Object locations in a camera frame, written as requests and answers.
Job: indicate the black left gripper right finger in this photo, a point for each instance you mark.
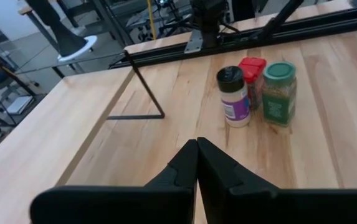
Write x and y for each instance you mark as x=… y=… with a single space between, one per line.
x=243 y=205

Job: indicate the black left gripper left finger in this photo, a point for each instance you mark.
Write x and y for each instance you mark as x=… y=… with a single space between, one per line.
x=159 y=205

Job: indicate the black lid purple label bottle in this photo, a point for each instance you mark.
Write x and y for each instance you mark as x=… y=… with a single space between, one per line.
x=235 y=102

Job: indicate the green lid spice jar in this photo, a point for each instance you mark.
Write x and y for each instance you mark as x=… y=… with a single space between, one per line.
x=279 y=99

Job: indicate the red lid paprika tin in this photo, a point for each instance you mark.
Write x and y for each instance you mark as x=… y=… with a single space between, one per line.
x=253 y=70

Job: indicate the wooden shelf with black legs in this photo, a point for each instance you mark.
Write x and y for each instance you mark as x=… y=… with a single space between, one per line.
x=41 y=130

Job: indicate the floor lamp with grey base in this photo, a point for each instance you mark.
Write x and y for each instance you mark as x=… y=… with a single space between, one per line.
x=67 y=43

